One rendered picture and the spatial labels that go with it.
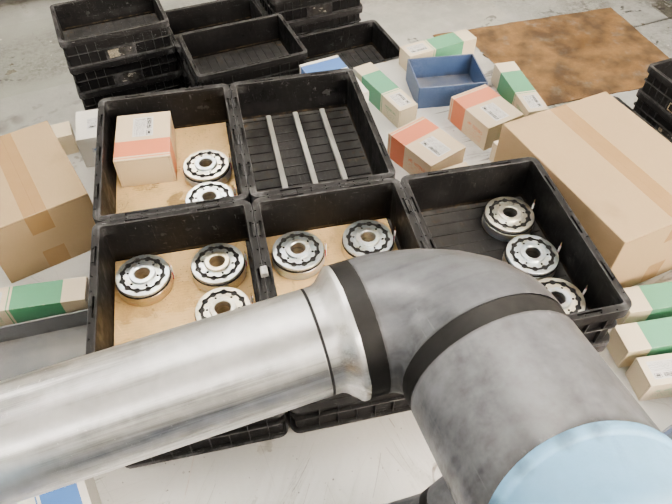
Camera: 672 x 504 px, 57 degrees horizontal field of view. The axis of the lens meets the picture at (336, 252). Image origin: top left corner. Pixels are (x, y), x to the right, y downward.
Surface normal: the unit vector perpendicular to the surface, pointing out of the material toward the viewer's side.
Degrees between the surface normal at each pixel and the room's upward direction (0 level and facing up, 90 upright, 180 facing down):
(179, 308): 0
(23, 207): 0
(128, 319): 0
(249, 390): 55
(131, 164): 90
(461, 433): 61
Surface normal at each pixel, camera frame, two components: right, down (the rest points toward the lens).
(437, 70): 0.15, 0.75
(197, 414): 0.25, 0.29
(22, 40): 0.00, -0.65
